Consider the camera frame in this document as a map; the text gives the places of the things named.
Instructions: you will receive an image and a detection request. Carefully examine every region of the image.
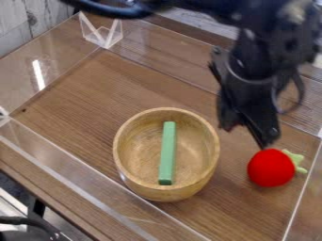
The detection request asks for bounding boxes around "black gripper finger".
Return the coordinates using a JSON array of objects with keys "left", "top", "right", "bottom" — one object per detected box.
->
[
  {"left": 216, "top": 97, "right": 240, "bottom": 132},
  {"left": 242, "top": 109, "right": 280, "bottom": 149}
]

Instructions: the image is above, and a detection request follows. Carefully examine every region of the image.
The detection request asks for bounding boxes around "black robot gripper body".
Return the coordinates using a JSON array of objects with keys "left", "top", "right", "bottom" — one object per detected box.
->
[{"left": 208, "top": 31, "right": 307, "bottom": 125}]

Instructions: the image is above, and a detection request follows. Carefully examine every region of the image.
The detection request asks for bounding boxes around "red plush strawberry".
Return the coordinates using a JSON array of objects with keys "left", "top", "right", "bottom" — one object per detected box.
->
[{"left": 247, "top": 149, "right": 308, "bottom": 187}]

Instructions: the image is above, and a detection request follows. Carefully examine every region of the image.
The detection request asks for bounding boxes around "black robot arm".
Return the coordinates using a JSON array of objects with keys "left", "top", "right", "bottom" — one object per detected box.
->
[{"left": 58, "top": 0, "right": 322, "bottom": 149}]

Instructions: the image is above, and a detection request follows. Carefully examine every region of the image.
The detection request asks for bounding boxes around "green rectangular block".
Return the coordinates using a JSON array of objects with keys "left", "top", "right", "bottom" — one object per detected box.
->
[{"left": 159, "top": 121, "right": 176, "bottom": 185}]

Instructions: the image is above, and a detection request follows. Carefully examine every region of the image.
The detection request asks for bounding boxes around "wooden oval bowl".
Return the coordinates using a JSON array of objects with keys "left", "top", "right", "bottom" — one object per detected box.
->
[{"left": 113, "top": 107, "right": 220, "bottom": 202}]

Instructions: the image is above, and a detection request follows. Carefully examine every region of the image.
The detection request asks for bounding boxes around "black table leg clamp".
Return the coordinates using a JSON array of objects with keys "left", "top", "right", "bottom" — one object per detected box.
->
[{"left": 28, "top": 196, "right": 61, "bottom": 241}]

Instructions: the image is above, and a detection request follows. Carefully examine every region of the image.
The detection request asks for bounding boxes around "clear acrylic corner bracket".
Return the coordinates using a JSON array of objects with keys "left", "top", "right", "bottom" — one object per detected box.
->
[{"left": 77, "top": 12, "right": 123, "bottom": 50}]

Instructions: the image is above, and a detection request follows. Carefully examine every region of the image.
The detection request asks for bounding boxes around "clear acrylic tray wall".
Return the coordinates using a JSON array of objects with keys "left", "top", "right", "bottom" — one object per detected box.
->
[{"left": 0, "top": 17, "right": 322, "bottom": 241}]

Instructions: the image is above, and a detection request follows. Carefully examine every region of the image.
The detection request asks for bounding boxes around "black cable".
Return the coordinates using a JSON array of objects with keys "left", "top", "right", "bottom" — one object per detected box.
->
[{"left": 0, "top": 216, "right": 60, "bottom": 236}]

